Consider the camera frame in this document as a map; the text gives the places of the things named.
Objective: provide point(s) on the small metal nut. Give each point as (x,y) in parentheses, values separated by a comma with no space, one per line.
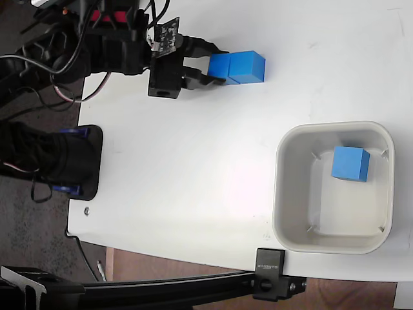
(86,211)

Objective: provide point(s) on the small camera circuit board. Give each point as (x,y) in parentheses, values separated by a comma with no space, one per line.
(166,37)

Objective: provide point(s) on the black aluminium rail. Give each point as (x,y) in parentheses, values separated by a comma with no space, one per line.
(167,289)

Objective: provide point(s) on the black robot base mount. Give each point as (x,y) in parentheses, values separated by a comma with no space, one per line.
(95,161)

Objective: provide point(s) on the blue foam cube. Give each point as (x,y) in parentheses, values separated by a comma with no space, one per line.
(219,66)
(346,161)
(245,64)

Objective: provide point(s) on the black metal bracket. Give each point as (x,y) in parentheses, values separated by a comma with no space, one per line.
(29,284)

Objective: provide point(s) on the white plastic bin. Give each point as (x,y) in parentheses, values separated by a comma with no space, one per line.
(290,193)

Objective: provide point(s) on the black table clamp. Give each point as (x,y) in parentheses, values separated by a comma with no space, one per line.
(269,271)

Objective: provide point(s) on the white plastic device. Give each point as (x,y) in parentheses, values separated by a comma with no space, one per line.
(42,2)

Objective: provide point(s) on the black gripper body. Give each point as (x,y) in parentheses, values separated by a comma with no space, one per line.
(164,80)

